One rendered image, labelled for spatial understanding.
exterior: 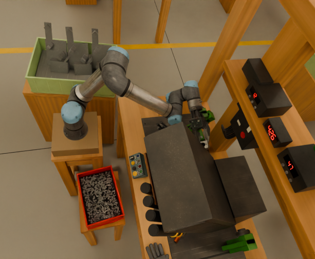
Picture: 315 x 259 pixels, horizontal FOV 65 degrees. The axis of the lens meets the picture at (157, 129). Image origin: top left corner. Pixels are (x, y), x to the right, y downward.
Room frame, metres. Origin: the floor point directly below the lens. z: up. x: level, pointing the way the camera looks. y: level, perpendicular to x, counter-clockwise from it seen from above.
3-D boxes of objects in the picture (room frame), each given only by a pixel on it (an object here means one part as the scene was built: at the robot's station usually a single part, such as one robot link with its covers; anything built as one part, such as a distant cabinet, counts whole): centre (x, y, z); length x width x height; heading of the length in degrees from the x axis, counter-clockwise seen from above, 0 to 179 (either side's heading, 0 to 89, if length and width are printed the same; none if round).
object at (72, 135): (0.71, 0.50, 0.98); 0.15 x 0.15 x 0.10
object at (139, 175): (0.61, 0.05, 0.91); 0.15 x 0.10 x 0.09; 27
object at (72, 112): (0.72, 0.50, 1.10); 0.13 x 0.12 x 0.14; 9
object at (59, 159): (0.71, 0.50, 0.83); 0.32 x 0.32 x 0.04; 24
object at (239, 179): (0.54, -0.48, 1.07); 0.30 x 0.18 x 0.34; 27
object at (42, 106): (1.29, 0.80, 0.39); 0.68 x 0.52 x 0.79; 107
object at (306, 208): (0.70, -0.54, 1.52); 0.90 x 0.25 x 0.04; 27
